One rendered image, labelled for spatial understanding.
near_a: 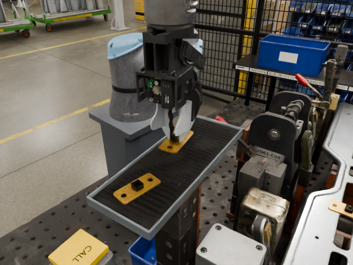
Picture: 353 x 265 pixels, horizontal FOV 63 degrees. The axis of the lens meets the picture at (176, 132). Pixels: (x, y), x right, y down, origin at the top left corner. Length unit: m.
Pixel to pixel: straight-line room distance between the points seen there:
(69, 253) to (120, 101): 0.50
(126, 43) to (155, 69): 0.38
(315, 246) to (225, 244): 0.25
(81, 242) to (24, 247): 0.67
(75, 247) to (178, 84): 0.28
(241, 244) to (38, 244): 0.77
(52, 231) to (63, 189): 1.27
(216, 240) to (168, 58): 0.31
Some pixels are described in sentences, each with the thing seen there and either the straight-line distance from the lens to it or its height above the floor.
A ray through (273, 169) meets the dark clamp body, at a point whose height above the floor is 1.08.
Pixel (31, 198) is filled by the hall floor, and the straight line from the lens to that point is 2.42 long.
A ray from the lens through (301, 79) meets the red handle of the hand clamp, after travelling 1.17.
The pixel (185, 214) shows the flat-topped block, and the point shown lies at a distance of 0.65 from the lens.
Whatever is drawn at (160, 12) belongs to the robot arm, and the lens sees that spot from 0.42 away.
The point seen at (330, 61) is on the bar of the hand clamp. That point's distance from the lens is 1.13.
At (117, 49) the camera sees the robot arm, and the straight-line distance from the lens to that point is 0.81.
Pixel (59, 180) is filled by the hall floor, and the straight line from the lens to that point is 2.50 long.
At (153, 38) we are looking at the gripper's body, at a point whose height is 1.42.
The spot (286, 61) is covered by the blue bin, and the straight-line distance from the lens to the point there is 1.55.
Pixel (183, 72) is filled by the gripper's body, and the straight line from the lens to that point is 0.44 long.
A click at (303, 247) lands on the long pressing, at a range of 0.70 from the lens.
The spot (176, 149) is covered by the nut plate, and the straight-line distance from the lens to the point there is 0.53.
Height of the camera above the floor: 1.52
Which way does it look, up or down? 31 degrees down
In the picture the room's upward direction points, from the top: straight up
